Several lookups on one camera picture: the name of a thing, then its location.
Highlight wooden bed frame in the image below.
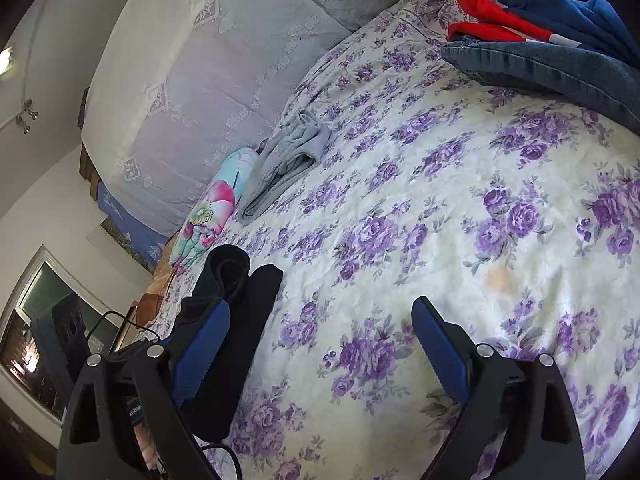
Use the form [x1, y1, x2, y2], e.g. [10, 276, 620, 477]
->
[134, 245, 176, 333]

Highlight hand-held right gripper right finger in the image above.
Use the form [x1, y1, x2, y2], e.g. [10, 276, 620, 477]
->
[410, 296, 586, 480]

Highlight purple floral bedspread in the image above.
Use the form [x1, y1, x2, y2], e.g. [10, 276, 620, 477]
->
[145, 0, 640, 480]

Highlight window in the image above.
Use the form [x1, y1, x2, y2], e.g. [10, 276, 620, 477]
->
[0, 245, 121, 421]

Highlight red garment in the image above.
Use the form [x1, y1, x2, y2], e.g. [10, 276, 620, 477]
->
[446, 0, 556, 43]

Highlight white lace cover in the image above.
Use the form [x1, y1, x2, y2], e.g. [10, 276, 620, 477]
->
[80, 0, 353, 238]

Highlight black pants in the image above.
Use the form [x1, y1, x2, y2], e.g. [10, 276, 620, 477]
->
[177, 245, 284, 438]

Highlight grey folded pants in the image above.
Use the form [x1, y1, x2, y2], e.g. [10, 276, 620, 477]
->
[235, 110, 332, 226]

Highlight black cable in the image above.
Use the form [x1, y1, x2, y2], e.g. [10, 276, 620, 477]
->
[200, 440, 243, 480]
[82, 307, 161, 356]

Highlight blue denim jeans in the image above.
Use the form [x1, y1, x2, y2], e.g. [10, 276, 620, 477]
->
[441, 35, 640, 136]

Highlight colourful floral folded cloth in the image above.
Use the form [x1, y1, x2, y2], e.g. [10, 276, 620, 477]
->
[169, 147, 261, 275]

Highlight metal wall hook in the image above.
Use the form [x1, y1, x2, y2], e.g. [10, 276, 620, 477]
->
[15, 99, 41, 135]

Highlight black speaker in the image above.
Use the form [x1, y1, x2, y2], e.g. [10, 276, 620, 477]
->
[31, 292, 93, 396]

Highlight blue fleece garment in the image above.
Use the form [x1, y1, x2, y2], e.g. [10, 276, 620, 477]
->
[489, 0, 638, 68]

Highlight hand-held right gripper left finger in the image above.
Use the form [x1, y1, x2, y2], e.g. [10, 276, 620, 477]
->
[57, 297, 232, 480]

